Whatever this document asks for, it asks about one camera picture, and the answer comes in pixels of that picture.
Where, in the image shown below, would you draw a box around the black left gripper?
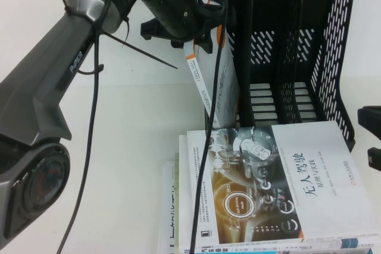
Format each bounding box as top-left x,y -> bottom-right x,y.
139,18 -> 216,55

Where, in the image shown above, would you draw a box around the black perforated plastic book stand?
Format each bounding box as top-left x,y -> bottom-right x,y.
201,0 -> 357,152

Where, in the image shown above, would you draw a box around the thick black cable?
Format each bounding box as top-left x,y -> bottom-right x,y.
190,0 -> 230,254

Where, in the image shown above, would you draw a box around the thin black cable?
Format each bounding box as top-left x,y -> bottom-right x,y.
56,0 -> 120,254

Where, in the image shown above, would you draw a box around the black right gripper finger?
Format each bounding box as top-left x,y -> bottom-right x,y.
357,104 -> 381,132
367,146 -> 381,172

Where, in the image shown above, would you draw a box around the black camera cable bundle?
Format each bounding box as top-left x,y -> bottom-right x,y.
190,0 -> 232,26

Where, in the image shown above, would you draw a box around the white book with blue-marked spine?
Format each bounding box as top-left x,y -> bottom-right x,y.
177,133 -> 377,254

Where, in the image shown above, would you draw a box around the white orange ROS2 book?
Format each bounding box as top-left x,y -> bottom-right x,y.
182,0 -> 242,132

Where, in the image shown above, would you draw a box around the white book large black characters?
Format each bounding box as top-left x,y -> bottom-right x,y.
157,160 -> 179,254

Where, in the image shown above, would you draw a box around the white book with dashboard photo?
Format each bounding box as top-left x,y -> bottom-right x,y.
186,121 -> 381,244

